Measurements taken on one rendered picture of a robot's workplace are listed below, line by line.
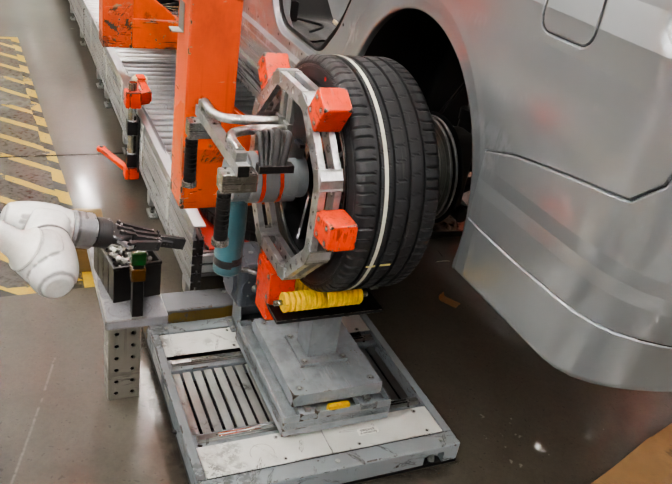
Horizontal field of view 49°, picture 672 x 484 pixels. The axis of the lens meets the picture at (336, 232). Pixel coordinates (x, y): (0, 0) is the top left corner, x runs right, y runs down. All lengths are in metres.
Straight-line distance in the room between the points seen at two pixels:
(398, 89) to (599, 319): 0.76
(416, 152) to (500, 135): 0.22
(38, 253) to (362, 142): 0.77
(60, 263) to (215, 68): 0.95
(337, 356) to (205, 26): 1.10
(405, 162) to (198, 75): 0.81
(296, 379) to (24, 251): 0.97
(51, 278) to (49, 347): 1.12
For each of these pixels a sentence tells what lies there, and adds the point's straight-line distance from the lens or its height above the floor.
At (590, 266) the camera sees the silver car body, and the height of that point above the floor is 1.01.
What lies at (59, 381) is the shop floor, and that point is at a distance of 2.60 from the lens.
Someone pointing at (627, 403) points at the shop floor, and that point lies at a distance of 3.02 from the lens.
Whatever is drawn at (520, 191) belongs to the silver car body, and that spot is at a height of 1.05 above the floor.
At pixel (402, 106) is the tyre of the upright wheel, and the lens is 1.86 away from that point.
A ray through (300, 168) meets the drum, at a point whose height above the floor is 0.89.
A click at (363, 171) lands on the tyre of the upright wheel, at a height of 1.00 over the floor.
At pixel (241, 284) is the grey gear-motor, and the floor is 0.33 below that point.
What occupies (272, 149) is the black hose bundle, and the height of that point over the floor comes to 1.01.
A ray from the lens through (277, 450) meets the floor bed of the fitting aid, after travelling 2.26.
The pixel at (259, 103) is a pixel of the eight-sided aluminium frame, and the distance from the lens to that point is 2.18.
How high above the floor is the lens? 1.67
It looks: 28 degrees down
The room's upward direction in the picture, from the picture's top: 10 degrees clockwise
